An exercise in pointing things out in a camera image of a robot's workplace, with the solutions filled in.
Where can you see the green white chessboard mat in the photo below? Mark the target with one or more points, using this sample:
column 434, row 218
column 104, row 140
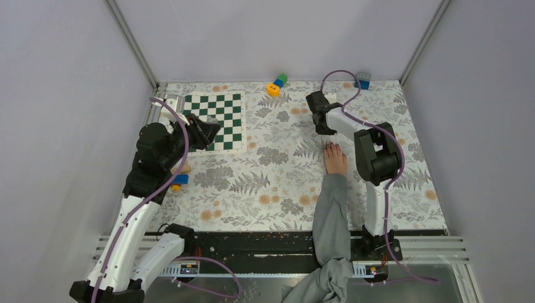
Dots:
column 229, row 110

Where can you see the wooden block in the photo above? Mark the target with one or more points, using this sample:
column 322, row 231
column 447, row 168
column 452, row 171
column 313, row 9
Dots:
column 185, row 169

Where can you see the blue grey toy block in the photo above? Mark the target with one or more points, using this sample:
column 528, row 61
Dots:
column 363, row 80

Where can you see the floral tablecloth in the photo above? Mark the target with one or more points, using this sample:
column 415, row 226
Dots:
column 275, row 183

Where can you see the yellow blue green toy blocks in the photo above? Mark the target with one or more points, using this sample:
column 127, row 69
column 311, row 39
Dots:
column 274, row 89

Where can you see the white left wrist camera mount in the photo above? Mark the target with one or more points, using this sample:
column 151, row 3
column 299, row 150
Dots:
column 170, row 107

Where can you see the person's hand with painted nails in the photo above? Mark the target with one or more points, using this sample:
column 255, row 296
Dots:
column 335, row 160

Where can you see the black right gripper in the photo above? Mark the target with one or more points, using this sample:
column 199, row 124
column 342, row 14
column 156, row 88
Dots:
column 325, row 132

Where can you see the grey sleeved forearm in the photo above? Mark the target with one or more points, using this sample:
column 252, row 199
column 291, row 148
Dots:
column 332, row 244

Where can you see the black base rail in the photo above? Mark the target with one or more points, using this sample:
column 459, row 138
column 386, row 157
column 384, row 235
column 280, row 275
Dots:
column 279, row 252

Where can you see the blue yellow toy car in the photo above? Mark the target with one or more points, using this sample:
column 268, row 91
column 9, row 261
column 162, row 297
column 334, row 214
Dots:
column 179, row 181

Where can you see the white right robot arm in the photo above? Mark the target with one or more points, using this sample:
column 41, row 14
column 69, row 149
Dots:
column 378, row 162

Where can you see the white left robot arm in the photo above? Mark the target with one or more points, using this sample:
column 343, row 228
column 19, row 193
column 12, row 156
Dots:
column 116, row 277

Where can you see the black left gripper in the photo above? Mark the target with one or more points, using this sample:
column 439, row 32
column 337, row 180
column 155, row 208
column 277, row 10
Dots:
column 204, row 132

